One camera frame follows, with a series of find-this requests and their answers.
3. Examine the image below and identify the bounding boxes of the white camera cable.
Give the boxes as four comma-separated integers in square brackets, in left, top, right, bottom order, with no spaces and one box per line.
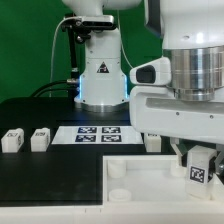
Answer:
[49,9,134,98]

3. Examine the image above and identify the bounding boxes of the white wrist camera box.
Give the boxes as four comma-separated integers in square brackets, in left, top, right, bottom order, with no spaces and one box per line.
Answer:
[130,57,172,86]

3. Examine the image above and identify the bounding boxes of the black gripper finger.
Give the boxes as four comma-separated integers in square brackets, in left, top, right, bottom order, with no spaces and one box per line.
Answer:
[170,138,188,167]
[214,144,224,175]

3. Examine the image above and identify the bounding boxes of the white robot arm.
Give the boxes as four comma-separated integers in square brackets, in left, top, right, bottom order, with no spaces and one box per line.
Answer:
[62,0,224,145]

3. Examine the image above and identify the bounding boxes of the white square table top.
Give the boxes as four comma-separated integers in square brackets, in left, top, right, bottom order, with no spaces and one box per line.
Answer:
[103,155,224,203]

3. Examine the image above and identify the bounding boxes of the white sheet with fiducial markers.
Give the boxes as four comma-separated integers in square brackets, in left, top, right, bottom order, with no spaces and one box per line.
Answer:
[52,126,143,145]

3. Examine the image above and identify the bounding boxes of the white obstacle fence rail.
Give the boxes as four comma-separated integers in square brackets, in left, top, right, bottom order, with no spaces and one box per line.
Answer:
[0,202,224,224]

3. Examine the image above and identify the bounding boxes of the black base cables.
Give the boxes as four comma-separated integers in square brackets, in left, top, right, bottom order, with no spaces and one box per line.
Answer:
[29,79,80,98]

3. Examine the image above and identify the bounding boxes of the black camera on stand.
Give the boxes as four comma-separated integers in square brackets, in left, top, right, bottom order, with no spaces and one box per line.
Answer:
[61,13,116,94]

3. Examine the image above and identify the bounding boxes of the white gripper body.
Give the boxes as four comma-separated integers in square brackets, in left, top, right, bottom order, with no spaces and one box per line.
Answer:
[129,86,224,144]

